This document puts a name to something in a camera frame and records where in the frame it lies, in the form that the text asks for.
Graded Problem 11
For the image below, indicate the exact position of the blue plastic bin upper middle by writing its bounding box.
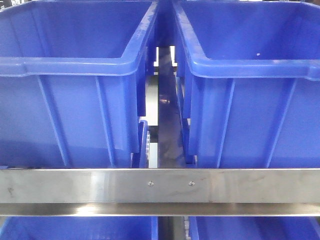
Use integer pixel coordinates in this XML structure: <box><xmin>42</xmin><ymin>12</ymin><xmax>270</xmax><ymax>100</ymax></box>
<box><xmin>0</xmin><ymin>0</ymin><xmax>159</xmax><ymax>168</ymax></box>

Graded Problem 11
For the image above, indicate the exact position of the blue plastic bin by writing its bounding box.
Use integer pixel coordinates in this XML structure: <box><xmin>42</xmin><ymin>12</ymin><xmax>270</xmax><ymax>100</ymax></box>
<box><xmin>0</xmin><ymin>0</ymin><xmax>159</xmax><ymax>168</ymax></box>
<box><xmin>173</xmin><ymin>0</ymin><xmax>320</xmax><ymax>169</ymax></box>
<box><xmin>0</xmin><ymin>216</ymin><xmax>159</xmax><ymax>240</ymax></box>

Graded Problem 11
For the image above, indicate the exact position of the blue plastic bin upper right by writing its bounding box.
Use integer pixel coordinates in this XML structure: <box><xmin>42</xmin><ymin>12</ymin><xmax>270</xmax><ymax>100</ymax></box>
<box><xmin>173</xmin><ymin>0</ymin><xmax>320</xmax><ymax>169</ymax></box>

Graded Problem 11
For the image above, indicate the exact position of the blue lower right bin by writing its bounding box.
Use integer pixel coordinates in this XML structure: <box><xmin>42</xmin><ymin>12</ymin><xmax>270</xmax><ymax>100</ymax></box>
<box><xmin>188</xmin><ymin>216</ymin><xmax>320</xmax><ymax>240</ymax></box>

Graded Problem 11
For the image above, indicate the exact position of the blue plastic bin lower left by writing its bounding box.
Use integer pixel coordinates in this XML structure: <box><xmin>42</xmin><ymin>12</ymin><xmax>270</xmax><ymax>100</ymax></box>
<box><xmin>0</xmin><ymin>216</ymin><xmax>159</xmax><ymax>240</ymax></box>

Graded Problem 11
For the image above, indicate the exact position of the steel centre divider rail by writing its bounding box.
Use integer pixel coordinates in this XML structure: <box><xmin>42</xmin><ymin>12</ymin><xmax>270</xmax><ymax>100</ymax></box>
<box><xmin>158</xmin><ymin>47</ymin><xmax>186</xmax><ymax>169</ymax></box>

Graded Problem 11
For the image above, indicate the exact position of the steel shelf front rail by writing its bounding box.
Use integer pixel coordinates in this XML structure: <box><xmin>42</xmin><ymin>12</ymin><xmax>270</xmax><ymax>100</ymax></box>
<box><xmin>0</xmin><ymin>168</ymin><xmax>320</xmax><ymax>217</ymax></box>

